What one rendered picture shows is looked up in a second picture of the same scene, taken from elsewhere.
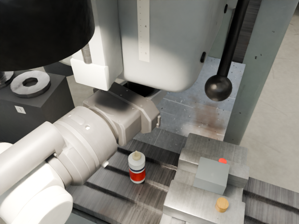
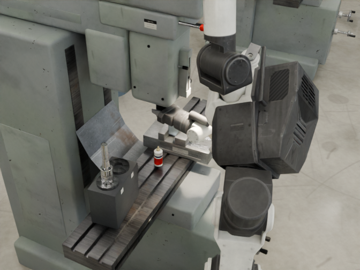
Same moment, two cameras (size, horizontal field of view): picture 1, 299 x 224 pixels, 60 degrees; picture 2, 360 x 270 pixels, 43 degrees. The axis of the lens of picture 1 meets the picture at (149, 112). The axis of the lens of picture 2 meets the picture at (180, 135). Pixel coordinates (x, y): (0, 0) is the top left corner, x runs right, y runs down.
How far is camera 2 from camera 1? 1.91 m
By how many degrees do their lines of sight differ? 63
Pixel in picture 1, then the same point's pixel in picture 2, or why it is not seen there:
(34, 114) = (135, 170)
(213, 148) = (155, 128)
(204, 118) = (122, 136)
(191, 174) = (167, 137)
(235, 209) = not seen: hidden behind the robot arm
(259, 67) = (116, 96)
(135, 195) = (169, 165)
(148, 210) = (175, 163)
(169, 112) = (112, 150)
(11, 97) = (126, 173)
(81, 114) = (182, 112)
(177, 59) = not seen: hidden behind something
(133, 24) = not seen: hidden behind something
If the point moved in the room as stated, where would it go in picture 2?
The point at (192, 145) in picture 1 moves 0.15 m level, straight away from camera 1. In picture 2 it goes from (151, 135) to (124, 128)
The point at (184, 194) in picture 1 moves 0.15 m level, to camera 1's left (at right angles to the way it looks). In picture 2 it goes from (181, 134) to (179, 154)
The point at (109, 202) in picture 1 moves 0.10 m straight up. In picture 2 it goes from (171, 174) to (172, 157)
